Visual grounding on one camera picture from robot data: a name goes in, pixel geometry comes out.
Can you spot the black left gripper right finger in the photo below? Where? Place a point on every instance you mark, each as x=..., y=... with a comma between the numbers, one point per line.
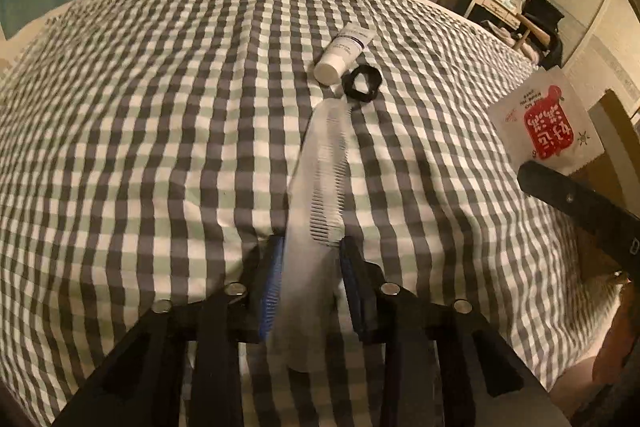
x=443, y=365

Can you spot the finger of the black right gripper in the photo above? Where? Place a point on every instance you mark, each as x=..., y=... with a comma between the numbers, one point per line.
x=616, y=230

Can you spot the black chair with clothes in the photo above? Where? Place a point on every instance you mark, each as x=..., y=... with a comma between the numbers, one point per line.
x=547, y=17

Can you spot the checkered bed sheet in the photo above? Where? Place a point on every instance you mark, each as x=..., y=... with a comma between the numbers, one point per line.
x=147, y=147

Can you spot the white cream tube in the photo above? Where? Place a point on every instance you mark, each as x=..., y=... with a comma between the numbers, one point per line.
x=341, y=53

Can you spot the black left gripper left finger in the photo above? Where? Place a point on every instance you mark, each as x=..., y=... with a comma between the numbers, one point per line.
x=182, y=361

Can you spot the white dressing table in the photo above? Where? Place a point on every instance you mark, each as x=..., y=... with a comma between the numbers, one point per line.
x=505, y=11

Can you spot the comb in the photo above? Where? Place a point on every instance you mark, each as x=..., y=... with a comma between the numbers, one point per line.
x=314, y=229

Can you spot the white red sauce packet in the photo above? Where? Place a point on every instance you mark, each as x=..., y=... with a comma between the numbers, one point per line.
x=544, y=120

